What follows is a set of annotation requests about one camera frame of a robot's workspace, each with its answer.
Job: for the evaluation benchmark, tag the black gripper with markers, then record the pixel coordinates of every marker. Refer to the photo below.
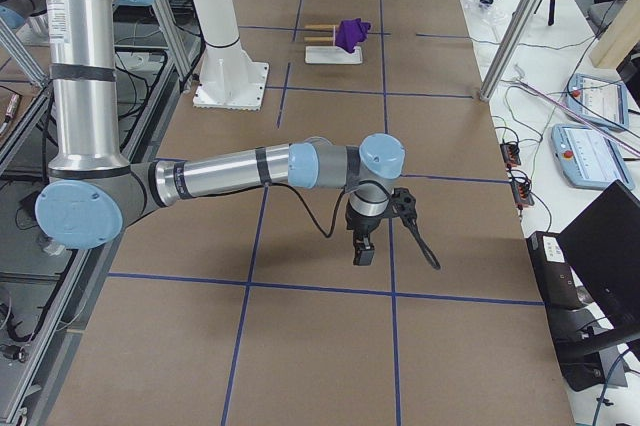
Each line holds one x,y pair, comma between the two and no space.
359,224

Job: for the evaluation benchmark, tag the purple towel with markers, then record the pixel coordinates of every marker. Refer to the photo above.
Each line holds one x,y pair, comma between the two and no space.
350,33

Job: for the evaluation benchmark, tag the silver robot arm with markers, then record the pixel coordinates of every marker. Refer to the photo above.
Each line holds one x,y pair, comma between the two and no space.
200,176

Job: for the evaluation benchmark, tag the clear plastic wrap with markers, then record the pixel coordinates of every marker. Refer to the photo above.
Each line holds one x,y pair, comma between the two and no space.
494,15

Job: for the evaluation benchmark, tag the black usb hub near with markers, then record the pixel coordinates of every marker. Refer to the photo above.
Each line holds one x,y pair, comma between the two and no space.
521,187

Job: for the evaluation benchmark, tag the black usb hub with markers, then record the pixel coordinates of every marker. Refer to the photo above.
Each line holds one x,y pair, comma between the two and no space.
521,187
511,154

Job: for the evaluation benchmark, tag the black usb hub far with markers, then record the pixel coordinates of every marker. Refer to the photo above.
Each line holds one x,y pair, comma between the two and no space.
511,154

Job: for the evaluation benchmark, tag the metal reacher grabber tool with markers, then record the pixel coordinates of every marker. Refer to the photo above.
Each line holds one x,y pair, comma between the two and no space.
627,139

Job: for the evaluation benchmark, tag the black monitor on stand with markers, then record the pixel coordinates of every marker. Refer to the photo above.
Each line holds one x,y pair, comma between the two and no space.
588,278

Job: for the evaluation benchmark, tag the blue teach pendant near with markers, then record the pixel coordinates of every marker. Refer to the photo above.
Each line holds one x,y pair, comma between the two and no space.
587,159

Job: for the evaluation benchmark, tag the blue teach pendant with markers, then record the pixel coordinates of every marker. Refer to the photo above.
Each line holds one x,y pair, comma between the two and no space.
601,101
587,159

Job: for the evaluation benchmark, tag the wooden board upright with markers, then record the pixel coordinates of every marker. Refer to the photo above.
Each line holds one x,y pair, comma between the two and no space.
617,26

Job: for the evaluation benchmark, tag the blue teach pendant far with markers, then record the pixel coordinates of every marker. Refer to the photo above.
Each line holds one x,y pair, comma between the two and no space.
601,101

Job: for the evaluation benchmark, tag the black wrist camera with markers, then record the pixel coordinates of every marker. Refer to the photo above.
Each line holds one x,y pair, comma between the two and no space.
404,207

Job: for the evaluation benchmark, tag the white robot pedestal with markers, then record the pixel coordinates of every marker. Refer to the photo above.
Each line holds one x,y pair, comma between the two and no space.
228,77

